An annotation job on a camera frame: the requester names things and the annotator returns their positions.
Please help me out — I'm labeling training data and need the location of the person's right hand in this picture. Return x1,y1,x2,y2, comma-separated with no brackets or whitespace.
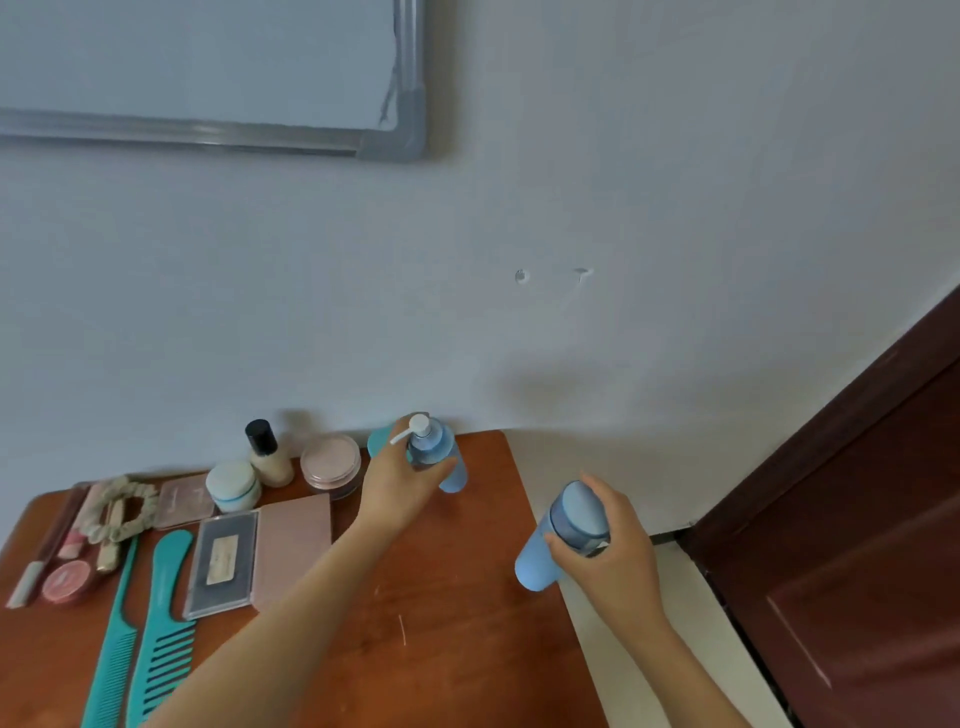
543,474,669,639

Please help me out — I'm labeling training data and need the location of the person's left hand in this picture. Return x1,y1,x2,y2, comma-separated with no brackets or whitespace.
356,412,459,538

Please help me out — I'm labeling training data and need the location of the blue pump bottle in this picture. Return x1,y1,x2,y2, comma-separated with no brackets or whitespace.
390,412,469,495

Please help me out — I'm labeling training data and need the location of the blue capped bottle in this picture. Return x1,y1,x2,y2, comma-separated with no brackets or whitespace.
514,480,611,593

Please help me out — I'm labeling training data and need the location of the person's right forearm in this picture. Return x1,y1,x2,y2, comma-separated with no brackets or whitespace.
622,613,753,728

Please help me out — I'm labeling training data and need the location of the person's left forearm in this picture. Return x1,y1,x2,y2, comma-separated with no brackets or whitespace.
142,517,393,728

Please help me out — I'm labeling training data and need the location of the pink powder jar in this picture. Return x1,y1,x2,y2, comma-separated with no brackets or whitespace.
300,433,364,501

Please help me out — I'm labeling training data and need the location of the pink rectangular palette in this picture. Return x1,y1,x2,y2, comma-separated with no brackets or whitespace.
250,492,333,611

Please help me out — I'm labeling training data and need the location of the foundation bottle with black cap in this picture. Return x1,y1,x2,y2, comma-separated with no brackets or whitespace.
244,418,296,489

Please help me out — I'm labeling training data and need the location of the white cream jar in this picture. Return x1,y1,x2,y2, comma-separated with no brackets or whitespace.
204,459,263,514

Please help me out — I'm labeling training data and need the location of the clear case dark palette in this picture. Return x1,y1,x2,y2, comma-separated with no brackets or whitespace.
183,510,261,621

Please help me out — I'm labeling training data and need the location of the pink square compact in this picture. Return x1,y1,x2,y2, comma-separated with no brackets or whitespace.
153,473,217,531

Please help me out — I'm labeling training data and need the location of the dark brown wooden door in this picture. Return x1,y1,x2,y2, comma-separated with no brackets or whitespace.
677,285,960,728

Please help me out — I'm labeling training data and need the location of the teal wide-tooth comb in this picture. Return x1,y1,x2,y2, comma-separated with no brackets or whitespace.
125,529,198,728

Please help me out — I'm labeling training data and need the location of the beige lipstick tube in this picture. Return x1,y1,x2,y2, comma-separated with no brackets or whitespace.
95,498,126,576

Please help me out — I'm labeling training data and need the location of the beige scrunchie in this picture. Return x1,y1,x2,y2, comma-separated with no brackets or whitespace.
78,475,161,546

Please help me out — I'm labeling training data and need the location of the pink cosmetic tube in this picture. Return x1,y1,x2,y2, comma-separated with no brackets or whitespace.
57,483,107,561

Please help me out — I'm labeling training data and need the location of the teal fine tail comb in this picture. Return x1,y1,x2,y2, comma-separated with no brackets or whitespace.
80,535,142,728

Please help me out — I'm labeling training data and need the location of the round pink blush compact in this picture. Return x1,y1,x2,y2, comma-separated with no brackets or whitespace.
40,559,93,606

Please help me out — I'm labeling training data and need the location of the lip gloss tube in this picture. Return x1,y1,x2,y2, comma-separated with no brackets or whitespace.
5,483,92,609

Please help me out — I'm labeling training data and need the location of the whiteboard with grey frame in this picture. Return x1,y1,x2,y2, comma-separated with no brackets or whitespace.
0,0,430,164

